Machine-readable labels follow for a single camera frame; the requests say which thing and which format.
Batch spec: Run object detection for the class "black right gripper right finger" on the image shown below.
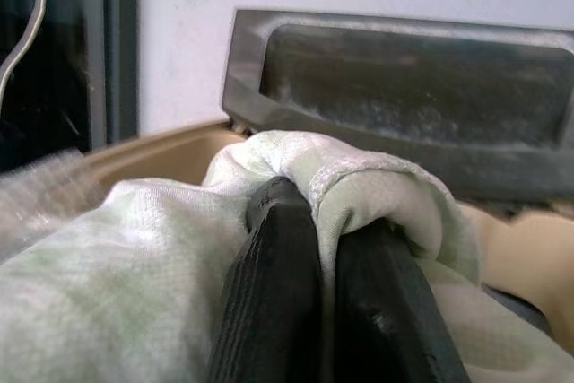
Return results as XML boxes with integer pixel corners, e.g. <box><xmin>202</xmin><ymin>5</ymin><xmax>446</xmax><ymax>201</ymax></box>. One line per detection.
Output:
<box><xmin>332</xmin><ymin>220</ymin><xmax>473</xmax><ymax>383</ymax></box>

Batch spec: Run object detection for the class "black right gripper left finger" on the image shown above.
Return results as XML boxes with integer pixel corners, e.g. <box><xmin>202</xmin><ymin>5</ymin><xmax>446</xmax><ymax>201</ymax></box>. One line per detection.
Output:
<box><xmin>204</xmin><ymin>175</ymin><xmax>334</xmax><ymax>383</ymax></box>

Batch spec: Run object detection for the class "pale green white cloth garment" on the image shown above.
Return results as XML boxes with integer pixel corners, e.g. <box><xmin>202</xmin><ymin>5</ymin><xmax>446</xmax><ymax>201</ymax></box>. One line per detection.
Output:
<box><xmin>0</xmin><ymin>129</ymin><xmax>574</xmax><ymax>383</ymax></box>

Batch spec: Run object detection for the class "grey washing machine lid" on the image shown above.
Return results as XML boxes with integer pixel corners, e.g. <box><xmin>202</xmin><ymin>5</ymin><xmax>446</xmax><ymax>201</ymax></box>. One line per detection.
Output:
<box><xmin>220</xmin><ymin>8</ymin><xmax>574</xmax><ymax>205</ymax></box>

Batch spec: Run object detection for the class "dark window frame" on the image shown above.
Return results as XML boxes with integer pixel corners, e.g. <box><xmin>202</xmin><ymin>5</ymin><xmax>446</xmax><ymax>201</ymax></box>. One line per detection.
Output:
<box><xmin>0</xmin><ymin>0</ymin><xmax>141</xmax><ymax>173</ymax></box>

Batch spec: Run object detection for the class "white cable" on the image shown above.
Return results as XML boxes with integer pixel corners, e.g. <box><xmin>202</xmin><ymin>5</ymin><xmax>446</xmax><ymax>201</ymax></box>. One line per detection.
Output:
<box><xmin>0</xmin><ymin>0</ymin><xmax>59</xmax><ymax>92</ymax></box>

